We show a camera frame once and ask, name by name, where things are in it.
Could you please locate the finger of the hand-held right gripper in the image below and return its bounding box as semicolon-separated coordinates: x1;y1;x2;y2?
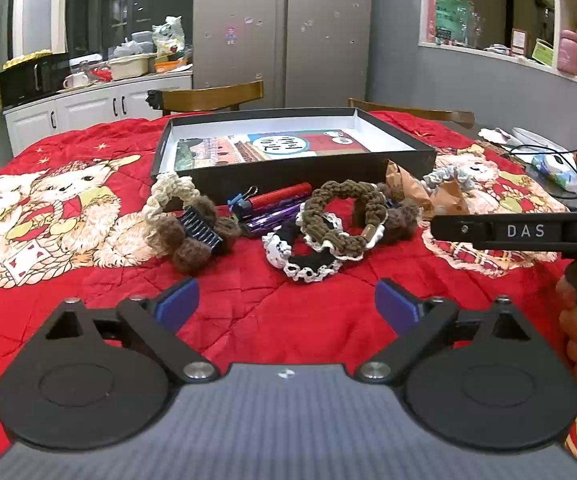
431;214;491;252

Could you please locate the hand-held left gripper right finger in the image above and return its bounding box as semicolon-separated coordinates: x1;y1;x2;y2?
357;278;534;383

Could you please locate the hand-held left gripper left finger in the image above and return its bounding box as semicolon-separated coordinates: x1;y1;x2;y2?
43;277;220;384

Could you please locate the brown fuzzy ribbed claw clip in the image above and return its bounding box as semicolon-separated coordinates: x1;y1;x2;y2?
156;195;243;276

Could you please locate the brown fuzzy hair clip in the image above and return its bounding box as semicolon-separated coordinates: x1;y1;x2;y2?
375;182;423;247

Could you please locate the pale blue frilly scrunchie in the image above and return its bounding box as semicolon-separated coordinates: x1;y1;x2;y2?
422;165;471;192

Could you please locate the black scrunchie with white lace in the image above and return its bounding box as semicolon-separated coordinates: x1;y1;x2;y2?
262;212;386;283

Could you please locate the cream crochet scrunchie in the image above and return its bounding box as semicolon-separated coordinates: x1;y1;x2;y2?
142;171;202;233

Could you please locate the blue binder clip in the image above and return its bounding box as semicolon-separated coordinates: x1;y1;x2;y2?
227;186;260;217

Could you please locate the purple foil candy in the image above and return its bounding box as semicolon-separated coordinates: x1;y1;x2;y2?
241;201;305;238

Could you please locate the olive brown crochet scrunchie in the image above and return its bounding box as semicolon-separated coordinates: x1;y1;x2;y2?
299;180;388;261

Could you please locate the red foil bar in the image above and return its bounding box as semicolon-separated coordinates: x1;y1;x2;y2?
248;183;313;211

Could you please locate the shallow black cardboard box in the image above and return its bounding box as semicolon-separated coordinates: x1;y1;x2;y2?
151;107;437;188

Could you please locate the tissue packet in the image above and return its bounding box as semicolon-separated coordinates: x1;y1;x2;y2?
532;152;577;187

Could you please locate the red bear printed blanket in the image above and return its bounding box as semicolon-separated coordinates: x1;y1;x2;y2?
0;110;577;471

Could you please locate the white dish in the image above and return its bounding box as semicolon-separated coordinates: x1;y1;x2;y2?
512;127;566;152

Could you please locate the wooden chair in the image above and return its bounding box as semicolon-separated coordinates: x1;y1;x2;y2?
348;98;475;128
148;81;264;117

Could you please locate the green box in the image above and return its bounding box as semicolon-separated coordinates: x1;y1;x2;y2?
532;41;554;67

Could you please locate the white kitchen cabinet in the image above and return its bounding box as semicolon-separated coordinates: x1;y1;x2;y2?
3;72;193;156

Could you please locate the beige plastic basin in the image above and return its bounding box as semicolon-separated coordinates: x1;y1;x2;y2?
108;55;150;81

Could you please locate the silver refrigerator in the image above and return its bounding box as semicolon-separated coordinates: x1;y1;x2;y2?
193;0;373;111

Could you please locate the grey plastic bag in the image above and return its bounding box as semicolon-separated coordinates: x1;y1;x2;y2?
113;37;144;58

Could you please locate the white green snack bag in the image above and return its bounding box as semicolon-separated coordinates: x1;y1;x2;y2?
152;16;184;58

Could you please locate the black microwave oven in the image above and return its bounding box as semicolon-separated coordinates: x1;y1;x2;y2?
0;55;72;108

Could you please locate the tray of yellow sweets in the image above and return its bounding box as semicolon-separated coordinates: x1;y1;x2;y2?
3;50;53;69

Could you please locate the dark kitchen window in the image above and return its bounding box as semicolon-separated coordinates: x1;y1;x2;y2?
66;0;194;56

